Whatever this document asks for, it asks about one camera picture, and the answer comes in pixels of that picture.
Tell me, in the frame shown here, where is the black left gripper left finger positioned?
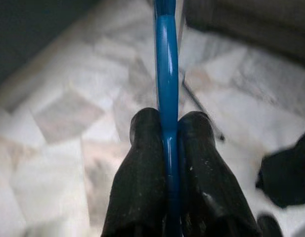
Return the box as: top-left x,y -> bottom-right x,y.
101,108 -> 168,237

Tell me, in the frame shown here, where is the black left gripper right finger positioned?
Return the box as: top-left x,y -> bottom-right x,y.
178,111 -> 263,237

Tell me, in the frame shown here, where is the black shirt with printed logo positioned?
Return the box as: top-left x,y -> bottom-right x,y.
256,128 -> 305,210

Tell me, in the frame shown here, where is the blue plastic hanger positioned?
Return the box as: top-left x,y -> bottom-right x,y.
152,0 -> 186,237

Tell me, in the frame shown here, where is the dark brown fabric sofa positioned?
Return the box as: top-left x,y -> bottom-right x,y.
186,0 -> 305,65

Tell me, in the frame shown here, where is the long black tv console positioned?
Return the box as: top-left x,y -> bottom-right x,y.
0,0 -> 113,84

